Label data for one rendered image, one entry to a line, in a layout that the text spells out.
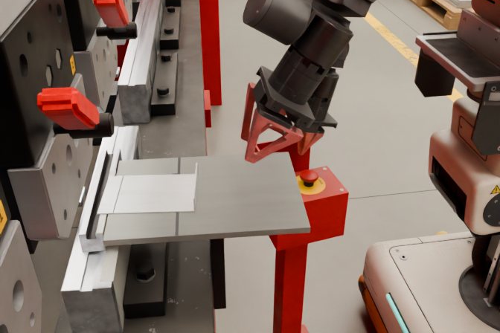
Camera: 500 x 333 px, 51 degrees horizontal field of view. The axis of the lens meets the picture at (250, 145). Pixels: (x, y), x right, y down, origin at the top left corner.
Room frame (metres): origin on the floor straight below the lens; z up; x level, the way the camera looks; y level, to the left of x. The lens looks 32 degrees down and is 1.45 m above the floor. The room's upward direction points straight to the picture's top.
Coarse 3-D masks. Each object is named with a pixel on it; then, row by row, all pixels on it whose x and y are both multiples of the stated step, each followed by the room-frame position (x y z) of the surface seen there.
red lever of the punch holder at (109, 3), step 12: (96, 0) 0.46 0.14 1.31; (108, 0) 0.46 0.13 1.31; (120, 0) 0.47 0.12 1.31; (108, 12) 0.47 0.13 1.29; (120, 12) 0.48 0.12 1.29; (108, 24) 0.49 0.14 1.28; (120, 24) 0.49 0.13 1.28; (132, 24) 0.52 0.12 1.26; (108, 36) 0.52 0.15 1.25; (120, 36) 0.52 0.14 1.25; (132, 36) 0.52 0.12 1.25
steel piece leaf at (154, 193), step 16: (128, 176) 0.62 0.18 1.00; (144, 176) 0.62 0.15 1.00; (160, 176) 0.62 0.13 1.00; (176, 176) 0.62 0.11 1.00; (192, 176) 0.62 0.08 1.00; (128, 192) 0.58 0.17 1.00; (144, 192) 0.58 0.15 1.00; (160, 192) 0.58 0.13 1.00; (176, 192) 0.58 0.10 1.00; (192, 192) 0.58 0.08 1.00; (128, 208) 0.54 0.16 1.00; (144, 208) 0.54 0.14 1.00; (160, 208) 0.54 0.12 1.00; (176, 208) 0.54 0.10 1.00; (192, 208) 0.54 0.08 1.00
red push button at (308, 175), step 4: (304, 172) 0.90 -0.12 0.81; (308, 172) 0.90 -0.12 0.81; (312, 172) 0.90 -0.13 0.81; (316, 172) 0.90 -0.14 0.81; (300, 176) 0.89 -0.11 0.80; (304, 176) 0.89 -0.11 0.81; (308, 176) 0.89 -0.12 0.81; (312, 176) 0.89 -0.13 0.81; (316, 176) 0.89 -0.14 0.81; (304, 180) 0.88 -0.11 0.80; (308, 180) 0.88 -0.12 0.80; (312, 180) 0.88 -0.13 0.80; (316, 180) 0.89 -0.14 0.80; (304, 184) 0.89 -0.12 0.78; (308, 184) 0.89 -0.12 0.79; (312, 184) 0.89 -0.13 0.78
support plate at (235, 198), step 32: (160, 160) 0.66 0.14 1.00; (192, 160) 0.66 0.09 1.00; (224, 160) 0.66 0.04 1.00; (288, 160) 0.66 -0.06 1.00; (224, 192) 0.58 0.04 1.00; (256, 192) 0.58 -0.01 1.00; (288, 192) 0.58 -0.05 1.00; (128, 224) 0.51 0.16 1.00; (160, 224) 0.51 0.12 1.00; (192, 224) 0.51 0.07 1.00; (224, 224) 0.51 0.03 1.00; (256, 224) 0.51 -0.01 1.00; (288, 224) 0.51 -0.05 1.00
